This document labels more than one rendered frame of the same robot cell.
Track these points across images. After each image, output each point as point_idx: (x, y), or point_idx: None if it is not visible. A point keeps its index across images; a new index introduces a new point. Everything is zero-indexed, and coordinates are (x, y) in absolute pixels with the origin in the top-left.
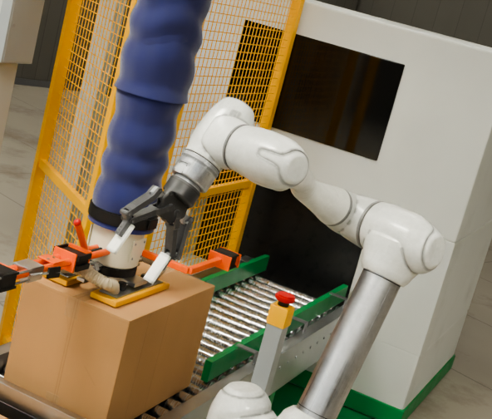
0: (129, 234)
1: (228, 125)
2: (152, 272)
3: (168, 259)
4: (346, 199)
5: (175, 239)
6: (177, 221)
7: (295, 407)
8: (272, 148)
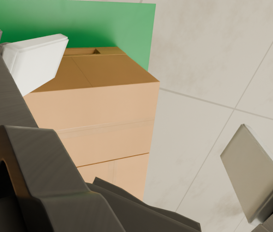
0: None
1: None
2: (50, 64)
3: (21, 45)
4: None
5: None
6: (56, 172)
7: None
8: None
